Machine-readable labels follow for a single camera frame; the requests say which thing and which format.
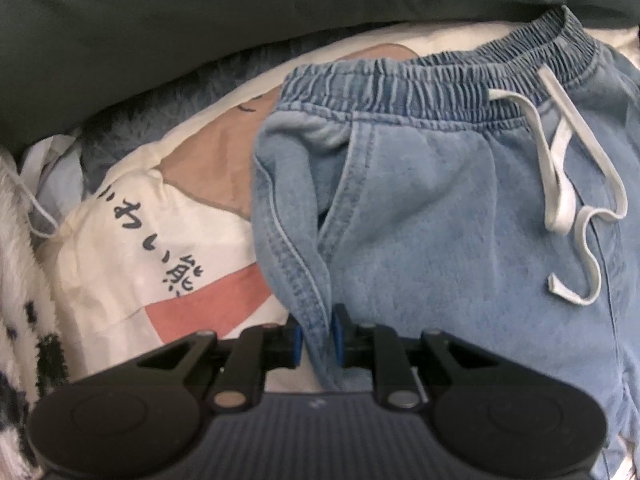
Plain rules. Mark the dark green pillow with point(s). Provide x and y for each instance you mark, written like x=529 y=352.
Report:
x=200 y=10

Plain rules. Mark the light blue denim pants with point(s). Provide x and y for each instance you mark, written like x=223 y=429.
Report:
x=425 y=210

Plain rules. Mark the fluffy blue grey blanket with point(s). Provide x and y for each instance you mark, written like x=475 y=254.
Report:
x=165 y=110

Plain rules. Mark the cream bear print bed sheet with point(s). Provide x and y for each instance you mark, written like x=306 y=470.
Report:
x=125 y=270

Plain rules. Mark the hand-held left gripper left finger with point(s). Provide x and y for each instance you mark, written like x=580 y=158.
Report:
x=296 y=345

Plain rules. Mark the black and white fuzzy blanket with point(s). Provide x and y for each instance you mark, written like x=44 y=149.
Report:
x=25 y=310

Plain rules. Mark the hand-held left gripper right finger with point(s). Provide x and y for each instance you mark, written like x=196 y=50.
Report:
x=338 y=340

